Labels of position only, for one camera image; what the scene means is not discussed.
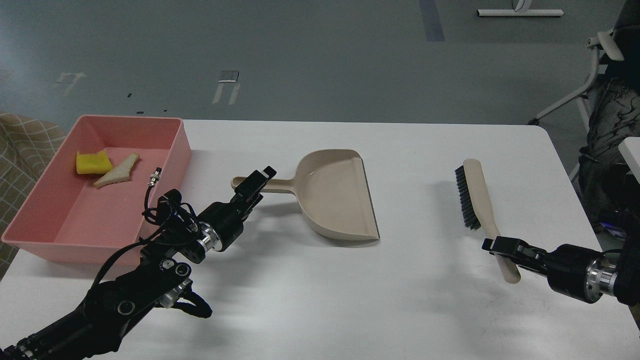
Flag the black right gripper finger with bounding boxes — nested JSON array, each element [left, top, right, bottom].
[[481, 237, 548, 265], [493, 253, 548, 278]]

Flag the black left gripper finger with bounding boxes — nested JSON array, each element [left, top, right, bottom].
[[231, 171, 266, 203], [242, 166, 277, 215]]

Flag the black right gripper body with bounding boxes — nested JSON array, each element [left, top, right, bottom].
[[542, 244, 608, 304]]

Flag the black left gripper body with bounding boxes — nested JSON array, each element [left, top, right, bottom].
[[198, 202, 246, 252]]

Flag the beige hand brush black bristles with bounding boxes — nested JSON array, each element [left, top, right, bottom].
[[454, 158, 521, 284]]

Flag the beige plastic dustpan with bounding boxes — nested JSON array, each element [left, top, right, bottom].
[[261, 148, 380, 242]]

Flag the white bread slice piece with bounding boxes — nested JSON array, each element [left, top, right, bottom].
[[93, 153, 140, 189]]

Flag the yellow sponge piece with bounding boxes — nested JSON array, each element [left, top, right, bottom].
[[75, 149, 114, 175]]

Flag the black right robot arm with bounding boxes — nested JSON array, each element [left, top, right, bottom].
[[482, 236, 639, 306]]

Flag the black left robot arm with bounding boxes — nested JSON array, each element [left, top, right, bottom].
[[1, 166, 276, 360]]

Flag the pink plastic bin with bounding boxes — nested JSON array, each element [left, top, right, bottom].
[[1, 115, 191, 265]]

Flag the person in teal sweater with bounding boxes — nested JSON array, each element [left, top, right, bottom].
[[578, 0, 640, 236]]

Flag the beige checkered cloth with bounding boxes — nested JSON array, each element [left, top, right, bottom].
[[0, 112, 68, 278]]

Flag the white office chair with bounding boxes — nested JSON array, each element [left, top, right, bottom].
[[527, 30, 626, 182]]

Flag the white desk base bar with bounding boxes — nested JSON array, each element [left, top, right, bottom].
[[477, 8, 565, 18]]

